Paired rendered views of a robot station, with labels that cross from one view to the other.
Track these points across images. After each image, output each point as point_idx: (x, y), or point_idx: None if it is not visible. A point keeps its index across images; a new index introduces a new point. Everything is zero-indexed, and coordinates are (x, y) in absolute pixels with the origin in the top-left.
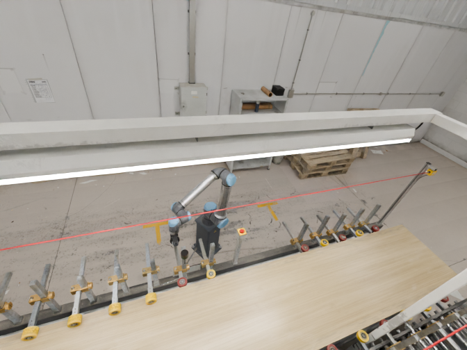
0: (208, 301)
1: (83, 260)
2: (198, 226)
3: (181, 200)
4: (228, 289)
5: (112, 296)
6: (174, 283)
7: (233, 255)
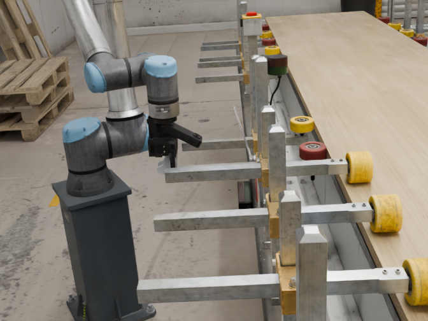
0: (369, 125)
1: (162, 281)
2: (86, 223)
3: (94, 48)
4: (346, 109)
5: (344, 209)
6: None
7: (252, 121)
